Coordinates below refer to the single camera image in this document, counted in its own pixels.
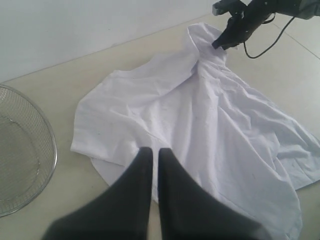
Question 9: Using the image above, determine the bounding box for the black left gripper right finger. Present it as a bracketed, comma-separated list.
[158, 148, 272, 240]

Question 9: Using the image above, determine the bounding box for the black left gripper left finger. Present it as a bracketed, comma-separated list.
[42, 147, 153, 240]

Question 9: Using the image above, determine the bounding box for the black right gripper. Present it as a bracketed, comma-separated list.
[212, 12, 263, 50]

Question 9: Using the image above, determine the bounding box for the white t-shirt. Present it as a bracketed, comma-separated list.
[70, 22, 320, 240]

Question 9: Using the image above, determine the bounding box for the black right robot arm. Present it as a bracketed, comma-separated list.
[212, 0, 320, 50]

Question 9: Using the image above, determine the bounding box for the metal mesh basket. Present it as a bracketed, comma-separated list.
[0, 84, 58, 217]

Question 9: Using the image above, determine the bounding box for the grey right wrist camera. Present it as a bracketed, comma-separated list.
[212, 0, 247, 16]

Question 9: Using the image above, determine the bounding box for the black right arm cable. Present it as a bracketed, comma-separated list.
[243, 13, 297, 60]

